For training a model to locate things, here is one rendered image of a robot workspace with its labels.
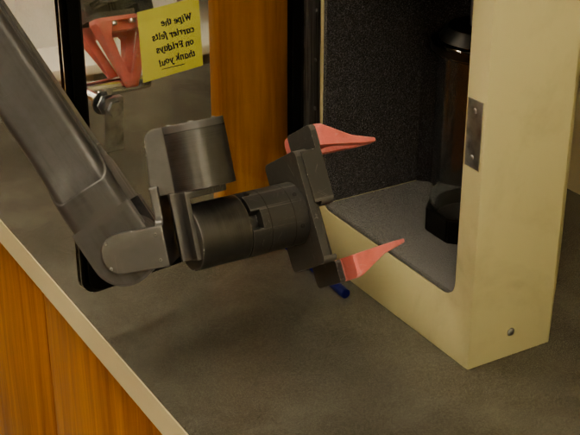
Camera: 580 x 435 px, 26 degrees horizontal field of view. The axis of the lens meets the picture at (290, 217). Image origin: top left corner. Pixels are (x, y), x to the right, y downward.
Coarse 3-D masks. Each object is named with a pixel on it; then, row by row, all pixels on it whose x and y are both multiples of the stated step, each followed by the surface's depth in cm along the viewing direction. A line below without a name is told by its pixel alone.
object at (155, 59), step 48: (96, 0) 123; (144, 0) 126; (192, 0) 130; (240, 0) 134; (96, 48) 125; (144, 48) 128; (192, 48) 132; (240, 48) 136; (96, 96) 127; (144, 96) 130; (192, 96) 135; (240, 96) 139; (240, 144) 141; (144, 192) 135
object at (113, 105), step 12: (108, 96) 127; (120, 96) 127; (108, 108) 126; (120, 108) 127; (108, 120) 127; (120, 120) 128; (108, 132) 127; (120, 132) 128; (108, 144) 128; (120, 144) 129
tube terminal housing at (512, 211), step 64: (512, 0) 115; (576, 0) 119; (320, 64) 143; (512, 64) 118; (576, 64) 122; (512, 128) 121; (512, 192) 124; (384, 256) 140; (512, 256) 128; (448, 320) 132; (512, 320) 131
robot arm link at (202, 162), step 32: (160, 128) 106; (192, 128) 105; (224, 128) 107; (160, 160) 106; (192, 160) 105; (224, 160) 106; (160, 192) 106; (160, 224) 105; (128, 256) 105; (160, 256) 105
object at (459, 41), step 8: (472, 0) 132; (472, 8) 132; (464, 16) 136; (472, 16) 132; (448, 24) 134; (456, 24) 133; (464, 24) 133; (440, 32) 134; (448, 32) 132; (456, 32) 131; (464, 32) 131; (448, 40) 132; (456, 40) 131; (464, 40) 131; (464, 48) 130
